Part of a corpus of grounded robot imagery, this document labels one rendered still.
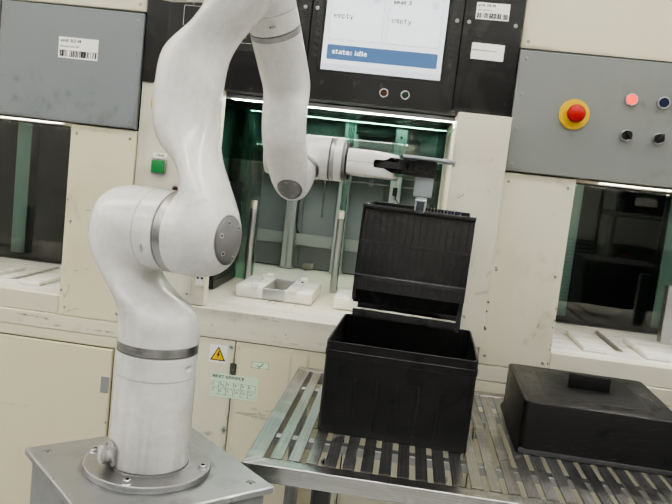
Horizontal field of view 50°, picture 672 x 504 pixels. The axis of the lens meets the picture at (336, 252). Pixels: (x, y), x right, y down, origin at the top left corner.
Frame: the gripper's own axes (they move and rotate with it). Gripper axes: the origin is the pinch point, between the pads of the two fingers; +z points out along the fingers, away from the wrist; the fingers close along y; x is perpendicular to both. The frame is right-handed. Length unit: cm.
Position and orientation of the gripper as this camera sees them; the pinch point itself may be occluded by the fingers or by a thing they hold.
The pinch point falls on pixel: (425, 169)
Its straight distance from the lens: 142.1
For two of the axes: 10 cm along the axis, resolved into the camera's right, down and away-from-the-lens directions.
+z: 9.9, 1.2, -1.2
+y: -1.3, 0.9, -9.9
